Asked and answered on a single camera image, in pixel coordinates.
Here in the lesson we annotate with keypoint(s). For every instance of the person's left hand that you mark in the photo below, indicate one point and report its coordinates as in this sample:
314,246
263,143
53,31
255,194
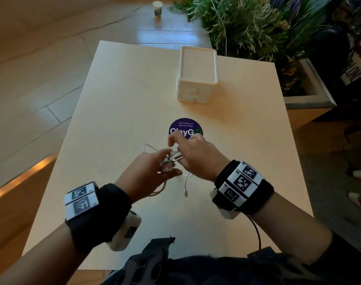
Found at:
142,175

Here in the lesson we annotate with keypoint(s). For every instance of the person's right hand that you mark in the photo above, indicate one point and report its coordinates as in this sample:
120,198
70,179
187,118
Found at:
201,157

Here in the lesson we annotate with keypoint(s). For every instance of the white plastic drawer box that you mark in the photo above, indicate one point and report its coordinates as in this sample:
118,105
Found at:
198,63

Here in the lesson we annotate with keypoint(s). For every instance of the person's left forearm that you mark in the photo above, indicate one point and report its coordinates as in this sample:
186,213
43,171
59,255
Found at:
41,261

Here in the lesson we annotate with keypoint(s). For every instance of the person's right forearm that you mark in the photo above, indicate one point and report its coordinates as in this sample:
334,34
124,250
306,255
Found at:
290,228

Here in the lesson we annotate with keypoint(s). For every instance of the person's dark clothing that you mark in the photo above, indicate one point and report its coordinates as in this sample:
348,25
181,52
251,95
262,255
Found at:
228,271

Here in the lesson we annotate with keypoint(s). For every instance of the grey wooden planter box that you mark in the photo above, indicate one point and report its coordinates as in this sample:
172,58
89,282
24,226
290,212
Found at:
312,102

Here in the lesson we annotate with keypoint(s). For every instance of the round purple sticker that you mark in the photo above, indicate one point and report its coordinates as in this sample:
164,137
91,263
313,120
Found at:
185,124

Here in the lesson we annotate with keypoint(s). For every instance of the black left wristband with markers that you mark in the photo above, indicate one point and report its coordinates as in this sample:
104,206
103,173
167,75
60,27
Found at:
109,210

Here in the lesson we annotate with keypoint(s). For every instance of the black wristband with markers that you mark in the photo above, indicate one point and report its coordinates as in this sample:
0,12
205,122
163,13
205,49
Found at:
109,210
263,192

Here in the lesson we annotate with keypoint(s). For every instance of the black right wristband with markers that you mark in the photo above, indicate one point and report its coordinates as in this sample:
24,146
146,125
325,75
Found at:
263,192

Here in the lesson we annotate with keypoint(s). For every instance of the green potted plants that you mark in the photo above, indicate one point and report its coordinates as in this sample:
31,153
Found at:
245,29

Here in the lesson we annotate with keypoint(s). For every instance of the brown wooden bench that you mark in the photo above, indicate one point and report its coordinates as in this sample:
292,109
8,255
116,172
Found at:
8,216

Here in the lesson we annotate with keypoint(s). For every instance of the paper cup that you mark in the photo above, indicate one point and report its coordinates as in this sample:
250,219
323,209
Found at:
157,8

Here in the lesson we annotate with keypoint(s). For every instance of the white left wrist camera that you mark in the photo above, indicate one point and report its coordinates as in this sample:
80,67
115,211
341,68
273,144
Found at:
124,237

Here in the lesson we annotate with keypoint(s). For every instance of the black chest harness mount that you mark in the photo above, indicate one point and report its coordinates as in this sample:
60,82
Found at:
145,261

